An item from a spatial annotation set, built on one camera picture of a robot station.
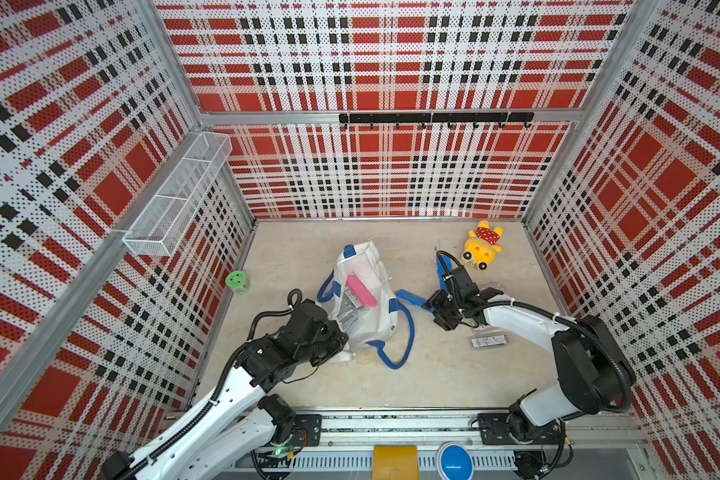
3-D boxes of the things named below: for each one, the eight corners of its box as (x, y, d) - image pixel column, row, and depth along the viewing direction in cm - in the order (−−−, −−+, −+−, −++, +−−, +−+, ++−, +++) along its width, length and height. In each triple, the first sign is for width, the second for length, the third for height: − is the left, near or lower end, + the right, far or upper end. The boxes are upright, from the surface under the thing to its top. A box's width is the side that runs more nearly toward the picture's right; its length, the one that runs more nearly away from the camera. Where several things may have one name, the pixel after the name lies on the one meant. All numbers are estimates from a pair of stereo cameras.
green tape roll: (228, 293, 102) (222, 285, 98) (234, 278, 106) (228, 270, 102) (248, 293, 102) (242, 285, 98) (253, 278, 106) (248, 270, 102)
